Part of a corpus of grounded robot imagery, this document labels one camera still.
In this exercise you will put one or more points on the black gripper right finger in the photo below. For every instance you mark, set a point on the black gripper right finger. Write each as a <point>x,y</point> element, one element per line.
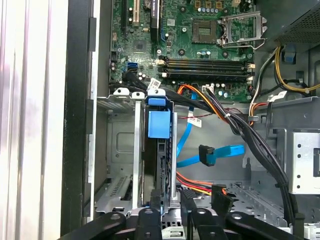
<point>205,221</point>

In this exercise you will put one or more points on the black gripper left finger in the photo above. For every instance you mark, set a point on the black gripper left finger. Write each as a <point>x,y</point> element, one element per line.
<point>148,225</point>

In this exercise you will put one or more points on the hard disk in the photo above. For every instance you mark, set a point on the hard disk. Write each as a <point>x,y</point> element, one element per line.
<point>158,125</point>

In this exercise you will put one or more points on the black RAM slot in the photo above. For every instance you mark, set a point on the black RAM slot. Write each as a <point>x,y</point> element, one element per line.
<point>205,65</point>
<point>205,71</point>
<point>205,76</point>
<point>205,60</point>

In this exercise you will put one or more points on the metal locking lever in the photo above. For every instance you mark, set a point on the metal locking lever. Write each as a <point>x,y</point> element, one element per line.
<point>237,47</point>

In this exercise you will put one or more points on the grey power supply box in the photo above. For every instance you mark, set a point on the grey power supply box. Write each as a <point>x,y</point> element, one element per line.
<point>295,22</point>

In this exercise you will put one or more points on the black graphics card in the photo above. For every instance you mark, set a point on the black graphics card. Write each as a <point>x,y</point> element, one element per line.
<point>155,22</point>

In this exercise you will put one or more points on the metal socket cover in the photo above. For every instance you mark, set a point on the metal socket cover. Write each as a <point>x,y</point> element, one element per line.
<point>240,16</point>

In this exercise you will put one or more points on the CPU socket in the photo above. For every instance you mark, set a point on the CPU socket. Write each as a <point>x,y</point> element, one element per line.
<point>203,31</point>

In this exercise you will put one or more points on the white expansion slot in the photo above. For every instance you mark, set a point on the white expansion slot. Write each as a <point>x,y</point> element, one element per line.
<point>136,12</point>

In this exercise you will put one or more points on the black expansion slot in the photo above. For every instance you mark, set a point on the black expansion slot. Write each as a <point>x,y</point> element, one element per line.
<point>124,15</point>

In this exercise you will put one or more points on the black open PC case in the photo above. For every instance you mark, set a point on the black open PC case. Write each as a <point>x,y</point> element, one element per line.
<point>75,100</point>

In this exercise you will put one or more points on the grey metal drive cage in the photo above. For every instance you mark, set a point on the grey metal drive cage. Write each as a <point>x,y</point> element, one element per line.
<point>300,117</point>

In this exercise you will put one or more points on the green motherboard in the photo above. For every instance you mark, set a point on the green motherboard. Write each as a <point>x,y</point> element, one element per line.
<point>175,37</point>

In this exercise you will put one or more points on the grey metal disk bay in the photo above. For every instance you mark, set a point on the grey metal disk bay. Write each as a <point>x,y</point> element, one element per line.
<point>117,140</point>

